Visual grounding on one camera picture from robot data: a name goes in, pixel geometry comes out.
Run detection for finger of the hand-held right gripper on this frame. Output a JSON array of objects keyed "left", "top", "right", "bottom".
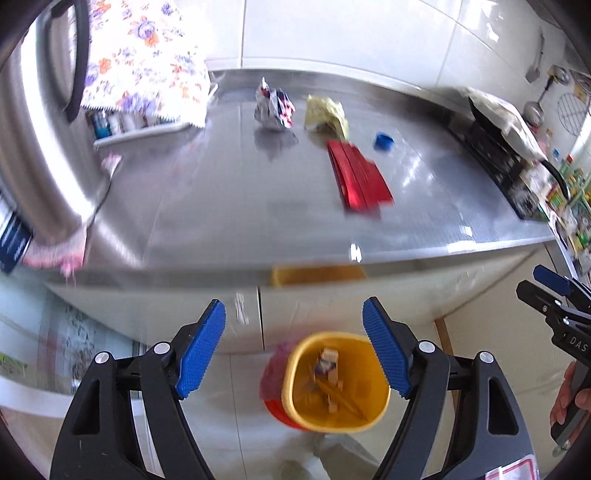
[
  {"left": 532, "top": 264, "right": 591, "bottom": 303},
  {"left": 516, "top": 281, "right": 591, "bottom": 324}
]

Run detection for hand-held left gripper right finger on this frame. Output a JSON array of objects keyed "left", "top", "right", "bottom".
[{"left": 361, "top": 296, "right": 539, "bottom": 480}]

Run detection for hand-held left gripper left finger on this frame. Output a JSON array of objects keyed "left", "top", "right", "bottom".
[{"left": 50, "top": 298, "right": 227, "bottom": 480}]

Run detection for orange plastic wrapper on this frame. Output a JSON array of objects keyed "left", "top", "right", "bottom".
[{"left": 318, "top": 381, "right": 368, "bottom": 422}]

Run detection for yellow plastic bin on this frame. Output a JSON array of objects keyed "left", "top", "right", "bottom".
[{"left": 281, "top": 331, "right": 392, "bottom": 432}]

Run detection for red foil packet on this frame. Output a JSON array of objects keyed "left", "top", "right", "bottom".
[{"left": 327, "top": 140, "right": 394, "bottom": 213}]

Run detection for yellow green packet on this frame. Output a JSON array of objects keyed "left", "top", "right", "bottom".
[{"left": 305, "top": 93, "right": 350, "bottom": 139}]

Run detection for red white blue wrapper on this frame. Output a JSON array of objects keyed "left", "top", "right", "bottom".
[{"left": 254, "top": 78, "right": 296, "bottom": 132}]

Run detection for person's right hand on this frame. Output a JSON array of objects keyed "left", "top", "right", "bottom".
[{"left": 549, "top": 360, "right": 579, "bottom": 428}]

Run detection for colourful condiment packets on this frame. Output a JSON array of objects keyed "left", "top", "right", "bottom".
[{"left": 547, "top": 157, "right": 591, "bottom": 259}]

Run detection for red pink plastic bag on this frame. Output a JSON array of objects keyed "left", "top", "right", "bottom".
[{"left": 259, "top": 342, "right": 301, "bottom": 430}]

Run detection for floral glass cabinet door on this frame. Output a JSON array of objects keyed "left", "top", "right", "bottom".
[{"left": 0, "top": 281, "right": 144, "bottom": 398}]

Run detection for black gas stove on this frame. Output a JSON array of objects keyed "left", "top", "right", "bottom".
[{"left": 462, "top": 99, "right": 552, "bottom": 222}]

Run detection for white cloth stove cover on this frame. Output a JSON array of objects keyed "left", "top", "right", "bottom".
[{"left": 466, "top": 88, "right": 548, "bottom": 160}]

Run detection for hanging metal strainer ladle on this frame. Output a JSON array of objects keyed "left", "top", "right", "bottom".
[{"left": 524, "top": 76, "right": 552, "bottom": 125}]

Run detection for pink lace mat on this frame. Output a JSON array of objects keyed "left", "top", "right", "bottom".
[{"left": 23, "top": 154, "right": 123, "bottom": 278}]

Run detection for hanging metal spatula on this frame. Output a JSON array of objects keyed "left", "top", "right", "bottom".
[{"left": 525, "top": 30, "right": 546, "bottom": 84}]

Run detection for dark blue box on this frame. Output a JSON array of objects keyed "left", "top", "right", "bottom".
[{"left": 0, "top": 194, "right": 33, "bottom": 273}]

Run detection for large stainless steel pot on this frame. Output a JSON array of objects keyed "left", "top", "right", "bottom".
[{"left": 0, "top": 0, "right": 116, "bottom": 245}]

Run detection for floral printed cloth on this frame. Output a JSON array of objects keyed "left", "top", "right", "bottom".
[{"left": 81, "top": 0, "right": 218, "bottom": 130}]

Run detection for black curved handle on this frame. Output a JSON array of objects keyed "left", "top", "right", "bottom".
[{"left": 538, "top": 159, "right": 573, "bottom": 204}]

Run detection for round wire rack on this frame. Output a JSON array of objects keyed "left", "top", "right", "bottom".
[{"left": 556, "top": 90, "right": 591, "bottom": 137}]

